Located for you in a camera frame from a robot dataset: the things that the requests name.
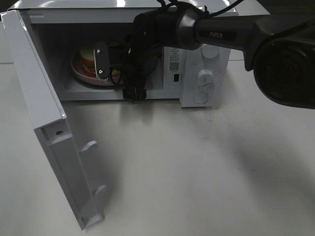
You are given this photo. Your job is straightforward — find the white warning label sticker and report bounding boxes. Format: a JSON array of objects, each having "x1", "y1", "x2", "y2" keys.
[{"x1": 168, "y1": 48, "x2": 181, "y2": 74}]

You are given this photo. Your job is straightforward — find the upper white power knob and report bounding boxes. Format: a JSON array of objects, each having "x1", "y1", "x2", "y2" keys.
[{"x1": 200, "y1": 44, "x2": 220, "y2": 59}]

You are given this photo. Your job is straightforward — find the toast sandwich with lettuce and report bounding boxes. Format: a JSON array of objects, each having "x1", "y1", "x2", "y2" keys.
[{"x1": 79, "y1": 46, "x2": 96, "y2": 77}]

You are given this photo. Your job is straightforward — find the round door release button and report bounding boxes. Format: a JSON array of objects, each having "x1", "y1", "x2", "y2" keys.
[{"x1": 193, "y1": 92, "x2": 209, "y2": 104}]

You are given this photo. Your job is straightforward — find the pink round plate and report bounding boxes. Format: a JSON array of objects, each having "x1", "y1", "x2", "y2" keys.
[{"x1": 71, "y1": 45, "x2": 124, "y2": 87}]

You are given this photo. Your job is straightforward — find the white microwave oven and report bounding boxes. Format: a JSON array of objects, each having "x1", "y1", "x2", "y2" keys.
[{"x1": 7, "y1": 0, "x2": 230, "y2": 107}]

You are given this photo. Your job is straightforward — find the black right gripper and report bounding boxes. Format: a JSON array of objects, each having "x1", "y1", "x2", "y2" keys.
[{"x1": 94, "y1": 11, "x2": 173, "y2": 88}]

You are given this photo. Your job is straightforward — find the white microwave door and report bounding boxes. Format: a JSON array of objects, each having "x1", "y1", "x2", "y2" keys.
[{"x1": 1, "y1": 10, "x2": 105, "y2": 230}]

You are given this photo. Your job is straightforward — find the white timer knob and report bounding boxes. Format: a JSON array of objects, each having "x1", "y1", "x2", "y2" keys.
[{"x1": 197, "y1": 69, "x2": 214, "y2": 87}]

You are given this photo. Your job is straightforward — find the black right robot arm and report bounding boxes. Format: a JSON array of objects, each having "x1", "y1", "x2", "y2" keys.
[{"x1": 121, "y1": 1, "x2": 315, "y2": 109}]

